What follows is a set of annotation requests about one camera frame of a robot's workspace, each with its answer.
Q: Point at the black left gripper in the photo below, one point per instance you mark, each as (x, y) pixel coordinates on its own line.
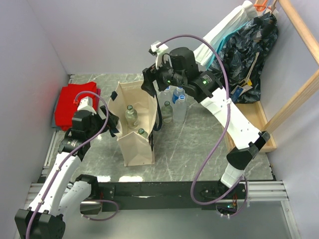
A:
(112, 121)

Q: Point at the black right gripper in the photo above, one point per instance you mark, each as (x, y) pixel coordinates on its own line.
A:
(152, 73)

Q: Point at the beige canvas tote bag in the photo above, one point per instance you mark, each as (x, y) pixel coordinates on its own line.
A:
(136, 150)

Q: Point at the blue label water bottle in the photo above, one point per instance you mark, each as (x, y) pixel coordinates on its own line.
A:
(176, 93)

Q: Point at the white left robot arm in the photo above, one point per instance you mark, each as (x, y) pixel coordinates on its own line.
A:
(47, 214)

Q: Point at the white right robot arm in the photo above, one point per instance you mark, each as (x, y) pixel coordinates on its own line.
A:
(212, 96)

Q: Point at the green cap glass bottle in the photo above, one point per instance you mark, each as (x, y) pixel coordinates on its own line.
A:
(131, 116)

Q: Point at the green cap bottle front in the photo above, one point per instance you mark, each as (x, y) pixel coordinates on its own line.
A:
(142, 133)

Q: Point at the red folded cloth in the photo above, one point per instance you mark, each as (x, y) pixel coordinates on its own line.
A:
(66, 107)

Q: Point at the white pleated garment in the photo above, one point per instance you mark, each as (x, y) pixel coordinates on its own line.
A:
(244, 12)

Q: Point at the black base beam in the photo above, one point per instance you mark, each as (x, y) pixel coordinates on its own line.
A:
(164, 195)

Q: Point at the teal garment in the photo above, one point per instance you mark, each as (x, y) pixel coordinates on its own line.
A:
(222, 33)

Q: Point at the blue hang tag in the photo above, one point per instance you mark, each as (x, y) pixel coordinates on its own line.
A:
(237, 91)

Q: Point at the dark patterned shirt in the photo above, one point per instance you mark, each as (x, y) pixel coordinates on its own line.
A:
(244, 56)

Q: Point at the wooden tray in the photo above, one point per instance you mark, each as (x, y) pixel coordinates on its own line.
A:
(246, 126)

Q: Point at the orange clothes hanger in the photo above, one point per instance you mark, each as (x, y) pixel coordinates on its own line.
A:
(261, 5)

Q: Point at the wooden rack frame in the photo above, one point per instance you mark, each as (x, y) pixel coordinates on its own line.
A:
(291, 73)

